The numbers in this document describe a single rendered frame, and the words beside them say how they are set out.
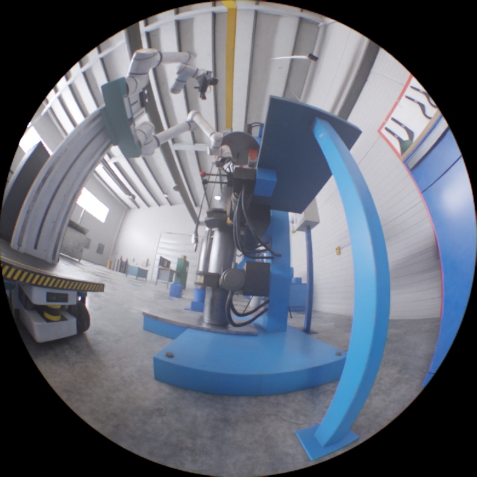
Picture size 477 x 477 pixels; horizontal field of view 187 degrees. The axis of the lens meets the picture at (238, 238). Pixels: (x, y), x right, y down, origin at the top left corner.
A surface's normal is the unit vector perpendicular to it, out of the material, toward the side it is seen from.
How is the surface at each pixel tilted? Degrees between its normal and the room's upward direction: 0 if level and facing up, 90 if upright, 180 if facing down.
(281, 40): 173
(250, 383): 90
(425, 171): 90
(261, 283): 90
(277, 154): 180
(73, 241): 90
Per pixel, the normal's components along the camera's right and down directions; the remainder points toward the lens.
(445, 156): -1.00, -0.10
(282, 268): 0.04, -0.34
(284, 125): -0.09, 0.94
